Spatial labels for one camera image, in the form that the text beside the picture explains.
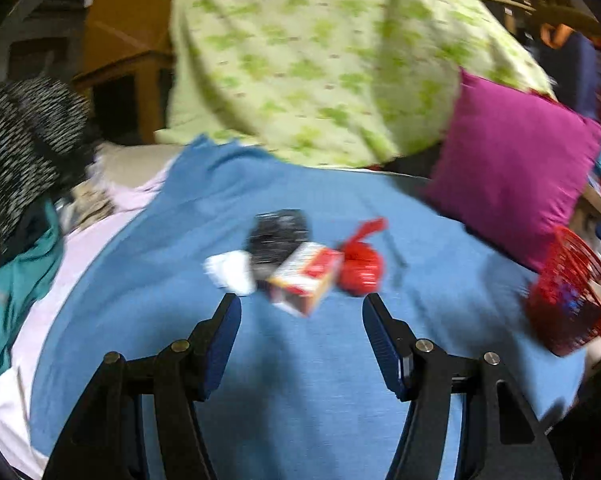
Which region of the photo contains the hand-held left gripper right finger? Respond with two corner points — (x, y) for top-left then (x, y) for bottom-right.
(363, 292), (563, 480)

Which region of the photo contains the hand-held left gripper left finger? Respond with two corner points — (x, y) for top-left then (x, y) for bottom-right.
(43, 292), (242, 480)

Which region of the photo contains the white tissue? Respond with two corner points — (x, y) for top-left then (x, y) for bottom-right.
(204, 250), (257, 295)

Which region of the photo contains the red plastic bag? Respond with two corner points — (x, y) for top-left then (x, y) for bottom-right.
(336, 217), (387, 297)

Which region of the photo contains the red and white medicine box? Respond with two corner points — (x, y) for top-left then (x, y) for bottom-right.
(269, 241), (344, 317)

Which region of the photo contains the black plastic bag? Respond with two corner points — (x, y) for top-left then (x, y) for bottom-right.
(248, 208), (313, 281)

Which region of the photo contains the red plastic mesh basket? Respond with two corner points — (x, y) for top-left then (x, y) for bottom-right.
(525, 225), (601, 357)

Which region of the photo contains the blue blanket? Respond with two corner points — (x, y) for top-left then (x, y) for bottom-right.
(29, 134), (586, 480)

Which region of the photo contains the pale pink sheet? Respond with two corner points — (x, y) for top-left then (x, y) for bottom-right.
(0, 162), (181, 480)

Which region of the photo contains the cream patterned cloth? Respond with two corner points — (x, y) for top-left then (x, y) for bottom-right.
(60, 180), (116, 231)

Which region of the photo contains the beige cushion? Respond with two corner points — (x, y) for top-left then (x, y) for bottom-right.
(98, 142), (181, 193)

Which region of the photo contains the teal garment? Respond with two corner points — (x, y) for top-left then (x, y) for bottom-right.
(0, 200), (66, 386)

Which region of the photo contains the magenta pillow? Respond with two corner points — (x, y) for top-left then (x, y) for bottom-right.
(423, 67), (601, 273)

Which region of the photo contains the wooden bench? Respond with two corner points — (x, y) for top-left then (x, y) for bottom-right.
(575, 185), (601, 226)

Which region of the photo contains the black white-dotted garment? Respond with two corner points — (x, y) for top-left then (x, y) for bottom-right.
(0, 77), (98, 253)

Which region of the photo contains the green clover print quilt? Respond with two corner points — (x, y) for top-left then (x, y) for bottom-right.
(154, 0), (556, 170)

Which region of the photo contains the orange wooden cabinet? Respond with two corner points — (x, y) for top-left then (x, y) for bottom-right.
(73, 0), (181, 146)

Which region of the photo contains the navy bag with orange handle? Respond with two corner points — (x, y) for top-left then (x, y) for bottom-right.
(540, 22), (601, 121)

